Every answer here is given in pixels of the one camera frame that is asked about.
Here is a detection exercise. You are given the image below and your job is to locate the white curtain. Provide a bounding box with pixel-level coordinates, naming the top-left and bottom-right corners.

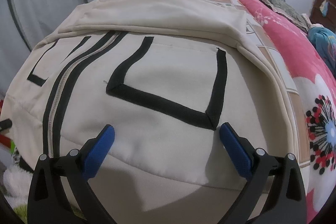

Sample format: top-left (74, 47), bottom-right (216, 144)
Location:
top-left (1, 0), bottom-right (86, 97)

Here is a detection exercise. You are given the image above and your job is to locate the cream jacket with black trim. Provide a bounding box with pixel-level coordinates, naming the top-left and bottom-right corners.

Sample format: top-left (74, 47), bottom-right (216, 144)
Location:
top-left (1, 0), bottom-right (298, 223)

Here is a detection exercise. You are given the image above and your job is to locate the blue patterned pillow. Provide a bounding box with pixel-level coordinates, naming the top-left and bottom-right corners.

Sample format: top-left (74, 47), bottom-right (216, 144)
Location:
top-left (307, 24), bottom-right (336, 77)

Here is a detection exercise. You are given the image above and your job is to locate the checkered ginkgo bed sheet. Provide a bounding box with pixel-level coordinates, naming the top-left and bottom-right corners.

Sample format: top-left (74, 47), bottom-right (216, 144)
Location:
top-left (101, 0), bottom-right (312, 169)

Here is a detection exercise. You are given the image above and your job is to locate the grey green lace blanket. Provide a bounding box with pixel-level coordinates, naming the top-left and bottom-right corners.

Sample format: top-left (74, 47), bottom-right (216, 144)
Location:
top-left (259, 0), bottom-right (309, 34)

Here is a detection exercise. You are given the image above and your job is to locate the pink floral blanket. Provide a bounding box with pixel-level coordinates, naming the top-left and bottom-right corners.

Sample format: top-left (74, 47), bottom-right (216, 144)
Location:
top-left (238, 0), bottom-right (335, 223)

